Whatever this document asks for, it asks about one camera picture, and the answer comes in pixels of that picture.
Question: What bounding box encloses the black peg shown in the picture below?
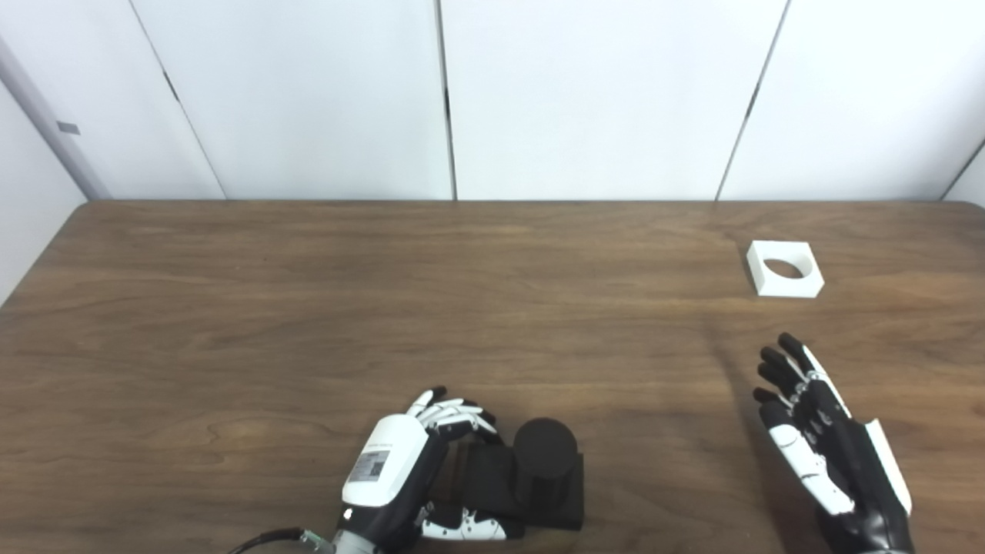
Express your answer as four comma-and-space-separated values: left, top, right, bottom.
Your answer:
431, 417, 586, 532

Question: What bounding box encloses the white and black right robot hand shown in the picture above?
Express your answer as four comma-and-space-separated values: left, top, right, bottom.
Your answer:
753, 332, 914, 554

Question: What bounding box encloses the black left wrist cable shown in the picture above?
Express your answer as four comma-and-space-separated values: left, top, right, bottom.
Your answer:
227, 526, 337, 554

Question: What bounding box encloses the grey wall post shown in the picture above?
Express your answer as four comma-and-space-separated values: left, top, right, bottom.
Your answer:
0, 35, 113, 202

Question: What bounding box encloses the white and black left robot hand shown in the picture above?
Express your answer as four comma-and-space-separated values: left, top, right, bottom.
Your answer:
335, 386, 528, 554

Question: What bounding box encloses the white square piece with hole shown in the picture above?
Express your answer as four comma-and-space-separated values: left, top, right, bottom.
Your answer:
746, 240, 825, 299

